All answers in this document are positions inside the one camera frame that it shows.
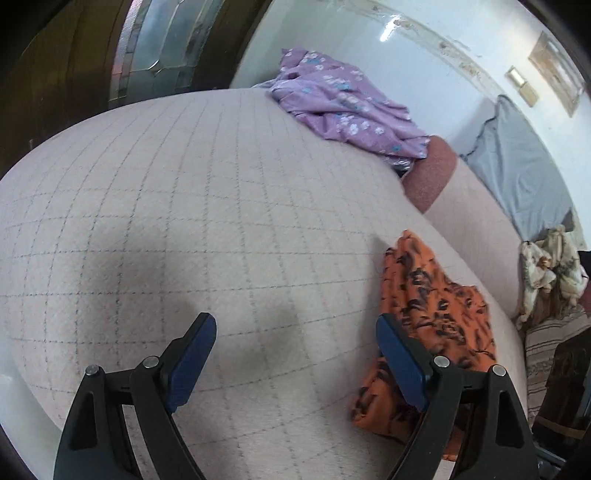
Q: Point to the dark object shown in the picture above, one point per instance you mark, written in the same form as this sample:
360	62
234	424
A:
585	263

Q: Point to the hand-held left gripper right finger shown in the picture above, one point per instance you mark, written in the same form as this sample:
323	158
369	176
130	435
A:
400	362

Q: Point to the grey pillow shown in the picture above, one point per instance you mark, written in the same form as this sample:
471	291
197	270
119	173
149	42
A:
521	170

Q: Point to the dark wooden furniture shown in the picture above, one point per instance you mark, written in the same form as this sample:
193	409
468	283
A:
568	383

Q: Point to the cream floral cloth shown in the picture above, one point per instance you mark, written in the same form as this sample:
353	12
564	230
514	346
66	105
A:
540	277

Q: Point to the beige wall switch plate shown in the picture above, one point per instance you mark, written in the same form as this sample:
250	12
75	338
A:
515	75
529	94

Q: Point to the wooden door with glass pane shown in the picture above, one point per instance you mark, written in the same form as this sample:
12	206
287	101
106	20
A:
60	69

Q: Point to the orange black floral garment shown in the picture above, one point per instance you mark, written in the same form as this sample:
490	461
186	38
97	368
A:
429	295

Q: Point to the striped beige cloth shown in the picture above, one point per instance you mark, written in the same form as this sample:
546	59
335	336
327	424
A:
538	360

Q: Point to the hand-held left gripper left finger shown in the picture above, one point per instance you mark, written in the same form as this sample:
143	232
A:
194	361

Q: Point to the framed wall picture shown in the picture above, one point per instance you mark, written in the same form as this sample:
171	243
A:
556	74

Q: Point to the beige checked blanket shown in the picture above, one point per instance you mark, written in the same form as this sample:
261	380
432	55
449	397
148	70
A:
207	207

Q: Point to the purple floral garment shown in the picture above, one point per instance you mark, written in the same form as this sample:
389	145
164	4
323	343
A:
341	101

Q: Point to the shiny plastic wrapper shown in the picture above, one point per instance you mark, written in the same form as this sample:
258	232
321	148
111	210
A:
400	167

